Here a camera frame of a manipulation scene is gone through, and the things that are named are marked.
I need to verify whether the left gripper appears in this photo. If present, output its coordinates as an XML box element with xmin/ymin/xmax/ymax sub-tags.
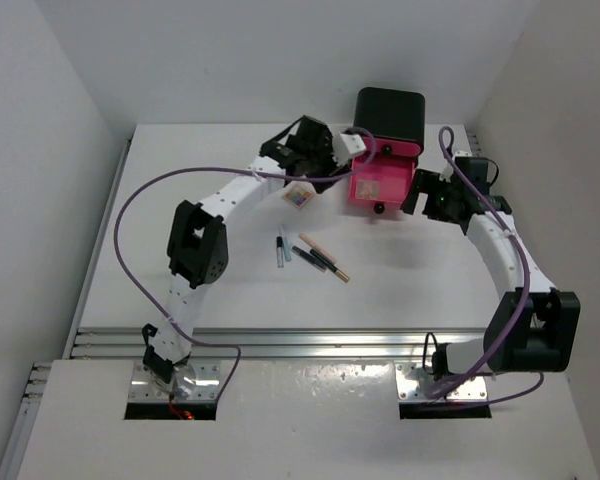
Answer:
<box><xmin>303</xmin><ymin>131</ymin><xmax>349</xmax><ymax>192</ymax></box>

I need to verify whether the pink drawer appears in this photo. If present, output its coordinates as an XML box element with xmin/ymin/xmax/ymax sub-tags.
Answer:
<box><xmin>348</xmin><ymin>156</ymin><xmax>418</xmax><ymax>215</ymax></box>
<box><xmin>363</xmin><ymin>136</ymin><xmax>424</xmax><ymax>158</ymax></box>

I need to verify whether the brown concealer palette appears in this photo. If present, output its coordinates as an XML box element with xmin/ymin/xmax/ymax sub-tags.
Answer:
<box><xmin>355</xmin><ymin>180</ymin><xmax>380</xmax><ymax>200</ymax></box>

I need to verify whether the pink top drawer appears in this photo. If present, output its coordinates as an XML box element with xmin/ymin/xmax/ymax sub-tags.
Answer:
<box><xmin>363</xmin><ymin>136</ymin><xmax>424</xmax><ymax>158</ymax></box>

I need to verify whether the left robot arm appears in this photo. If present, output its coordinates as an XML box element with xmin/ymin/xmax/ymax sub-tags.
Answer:
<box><xmin>142</xmin><ymin>116</ymin><xmax>367</xmax><ymax>385</ymax></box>

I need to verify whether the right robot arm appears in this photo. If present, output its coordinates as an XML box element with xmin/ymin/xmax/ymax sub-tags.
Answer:
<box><xmin>401</xmin><ymin>157</ymin><xmax>581</xmax><ymax>398</ymax></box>

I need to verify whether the colourful eyeshadow palette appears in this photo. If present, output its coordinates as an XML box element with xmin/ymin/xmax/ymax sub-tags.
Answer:
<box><xmin>282</xmin><ymin>182</ymin><xmax>316</xmax><ymax>210</ymax></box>

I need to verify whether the black drawer cabinet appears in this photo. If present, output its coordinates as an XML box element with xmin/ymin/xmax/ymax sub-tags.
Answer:
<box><xmin>353</xmin><ymin>87</ymin><xmax>426</xmax><ymax>157</ymax></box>

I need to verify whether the light blue mascara tube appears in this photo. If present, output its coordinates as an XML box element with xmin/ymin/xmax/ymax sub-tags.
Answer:
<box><xmin>278</xmin><ymin>223</ymin><xmax>292</xmax><ymax>262</ymax></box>

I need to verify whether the pink concealer stick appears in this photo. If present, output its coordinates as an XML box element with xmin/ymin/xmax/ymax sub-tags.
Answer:
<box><xmin>299</xmin><ymin>233</ymin><xmax>337</xmax><ymax>264</ymax></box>

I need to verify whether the clear lip gloss tube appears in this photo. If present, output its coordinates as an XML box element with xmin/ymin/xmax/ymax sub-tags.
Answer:
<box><xmin>276</xmin><ymin>236</ymin><xmax>285</xmax><ymax>269</ymax></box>

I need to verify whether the dark green eyeliner pen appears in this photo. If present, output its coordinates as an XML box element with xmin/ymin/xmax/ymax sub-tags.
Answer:
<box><xmin>291</xmin><ymin>245</ymin><xmax>327</xmax><ymax>272</ymax></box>

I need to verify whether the black gold mascara tube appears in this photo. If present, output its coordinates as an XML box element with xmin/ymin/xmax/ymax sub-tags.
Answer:
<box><xmin>309</xmin><ymin>249</ymin><xmax>350</xmax><ymax>283</ymax></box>

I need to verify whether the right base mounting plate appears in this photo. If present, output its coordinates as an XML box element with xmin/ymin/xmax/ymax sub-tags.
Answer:
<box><xmin>394</xmin><ymin>361</ymin><xmax>488</xmax><ymax>405</ymax></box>

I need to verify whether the base mounting plate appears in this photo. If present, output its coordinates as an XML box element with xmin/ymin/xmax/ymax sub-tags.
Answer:
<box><xmin>127</xmin><ymin>360</ymin><xmax>220</xmax><ymax>403</ymax></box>
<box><xmin>394</xmin><ymin>361</ymin><xmax>488</xmax><ymax>405</ymax></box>

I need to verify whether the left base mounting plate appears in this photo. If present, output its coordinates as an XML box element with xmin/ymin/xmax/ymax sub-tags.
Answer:
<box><xmin>127</xmin><ymin>360</ymin><xmax>220</xmax><ymax>403</ymax></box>

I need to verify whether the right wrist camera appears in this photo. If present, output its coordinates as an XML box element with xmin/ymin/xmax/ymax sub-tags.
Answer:
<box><xmin>441</xmin><ymin>150</ymin><xmax>471</xmax><ymax>179</ymax></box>

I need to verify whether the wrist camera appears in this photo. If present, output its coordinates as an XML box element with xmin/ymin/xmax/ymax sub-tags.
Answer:
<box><xmin>441</xmin><ymin>150</ymin><xmax>471</xmax><ymax>179</ymax></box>
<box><xmin>332</xmin><ymin>133</ymin><xmax>367</xmax><ymax>164</ymax></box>

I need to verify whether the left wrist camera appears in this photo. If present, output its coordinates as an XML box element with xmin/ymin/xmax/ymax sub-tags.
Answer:
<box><xmin>332</xmin><ymin>133</ymin><xmax>367</xmax><ymax>164</ymax></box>

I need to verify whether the aluminium front rail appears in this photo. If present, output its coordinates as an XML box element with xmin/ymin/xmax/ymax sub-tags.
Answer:
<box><xmin>64</xmin><ymin>327</ymin><xmax>546</xmax><ymax>360</ymax></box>

